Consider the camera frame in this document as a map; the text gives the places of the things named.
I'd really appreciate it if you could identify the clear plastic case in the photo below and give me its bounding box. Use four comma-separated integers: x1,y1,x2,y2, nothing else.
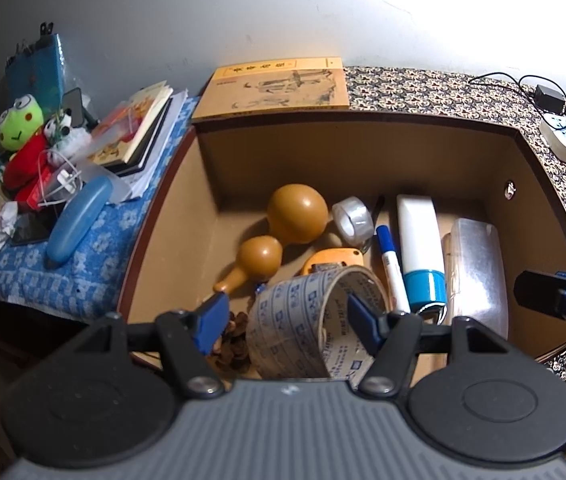
444,218,509,339

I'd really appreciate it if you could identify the blue checkered cloth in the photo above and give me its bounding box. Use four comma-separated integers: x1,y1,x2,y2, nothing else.
0,94,202,323

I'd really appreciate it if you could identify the large printed tape roll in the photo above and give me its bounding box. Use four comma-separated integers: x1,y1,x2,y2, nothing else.
246,266,388,388

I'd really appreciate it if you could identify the green frog plush toy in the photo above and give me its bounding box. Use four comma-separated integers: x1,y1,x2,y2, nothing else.
0,94,50,205

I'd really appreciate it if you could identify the orange tape measure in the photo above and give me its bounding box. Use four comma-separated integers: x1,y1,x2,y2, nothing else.
300,247,364,275

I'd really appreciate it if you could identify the blue glasses case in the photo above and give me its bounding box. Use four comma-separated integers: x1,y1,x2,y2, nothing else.
45,177,114,268

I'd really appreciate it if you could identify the white panda plush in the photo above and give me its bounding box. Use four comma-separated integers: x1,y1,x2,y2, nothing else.
43,108,92,168

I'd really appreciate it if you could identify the white tube blue cap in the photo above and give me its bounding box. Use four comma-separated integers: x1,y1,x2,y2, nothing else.
397,194,447,324

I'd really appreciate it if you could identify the blue whiteboard marker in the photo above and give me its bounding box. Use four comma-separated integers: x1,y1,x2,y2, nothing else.
375,226,411,313

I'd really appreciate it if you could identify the brown cardboard box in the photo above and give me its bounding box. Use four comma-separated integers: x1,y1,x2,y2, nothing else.
117,112,566,359

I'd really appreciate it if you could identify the floral patterned tablecloth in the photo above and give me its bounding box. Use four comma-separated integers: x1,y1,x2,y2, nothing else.
345,66,566,382

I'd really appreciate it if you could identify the black power adapter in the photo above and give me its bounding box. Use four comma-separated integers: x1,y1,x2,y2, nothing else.
533,84,566,115

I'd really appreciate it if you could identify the teal pouch with clips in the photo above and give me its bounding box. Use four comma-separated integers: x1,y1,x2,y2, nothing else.
5,22,65,117

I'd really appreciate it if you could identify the yellow book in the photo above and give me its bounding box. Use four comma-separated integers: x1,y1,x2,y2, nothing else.
192,58,349,122

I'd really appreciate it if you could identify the pine cone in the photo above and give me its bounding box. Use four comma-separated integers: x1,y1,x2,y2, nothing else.
211,312,251,374

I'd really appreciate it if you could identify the brown gourd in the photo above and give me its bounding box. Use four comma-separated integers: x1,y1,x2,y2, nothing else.
213,183,330,295

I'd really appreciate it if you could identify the stack of books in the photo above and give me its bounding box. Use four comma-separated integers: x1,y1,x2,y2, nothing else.
83,80,189,202

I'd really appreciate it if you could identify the small clear tape roll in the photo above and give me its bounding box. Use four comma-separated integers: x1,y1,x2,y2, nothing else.
331,196,374,248

